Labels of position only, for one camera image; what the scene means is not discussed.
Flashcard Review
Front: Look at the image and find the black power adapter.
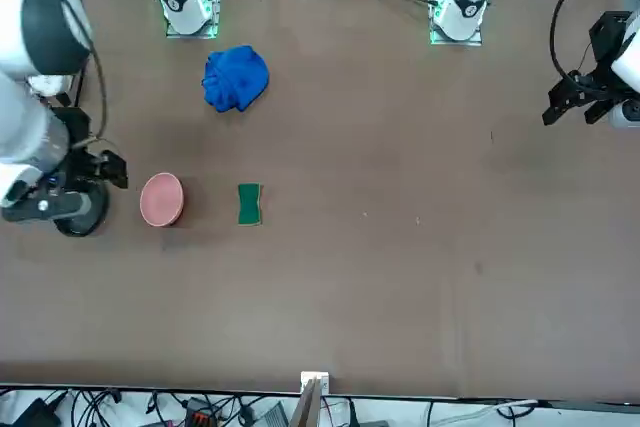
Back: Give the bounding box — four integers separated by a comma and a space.
8, 396, 65, 427

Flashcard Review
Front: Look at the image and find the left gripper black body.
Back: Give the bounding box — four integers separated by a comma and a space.
558, 10, 633, 99

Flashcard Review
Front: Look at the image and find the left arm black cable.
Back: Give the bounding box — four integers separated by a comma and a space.
548, 0, 601, 98

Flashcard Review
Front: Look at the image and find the white cable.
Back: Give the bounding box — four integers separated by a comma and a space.
424, 398, 540, 427

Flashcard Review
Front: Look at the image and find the pink bowl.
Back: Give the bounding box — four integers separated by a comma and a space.
138, 171, 187, 229

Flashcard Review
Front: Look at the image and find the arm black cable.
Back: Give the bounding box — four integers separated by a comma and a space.
29, 0, 109, 148
548, 0, 601, 98

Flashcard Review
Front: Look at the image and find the green and yellow sponge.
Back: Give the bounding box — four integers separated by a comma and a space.
236, 182, 264, 227

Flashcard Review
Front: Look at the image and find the black pan, pale blue handle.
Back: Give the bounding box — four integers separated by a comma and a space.
51, 179, 111, 238

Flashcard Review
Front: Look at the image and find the black and red hub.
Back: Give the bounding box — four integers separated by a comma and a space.
180, 395, 222, 427

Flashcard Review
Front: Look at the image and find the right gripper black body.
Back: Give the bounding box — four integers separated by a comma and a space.
54, 105, 105, 194

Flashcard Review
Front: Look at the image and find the aluminium camera post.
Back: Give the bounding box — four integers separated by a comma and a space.
288, 370, 332, 427

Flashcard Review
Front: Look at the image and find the crumpled blue cloth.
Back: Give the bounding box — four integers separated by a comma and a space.
201, 45, 272, 115

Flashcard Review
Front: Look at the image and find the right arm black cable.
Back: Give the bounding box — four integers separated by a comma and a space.
29, 0, 109, 148

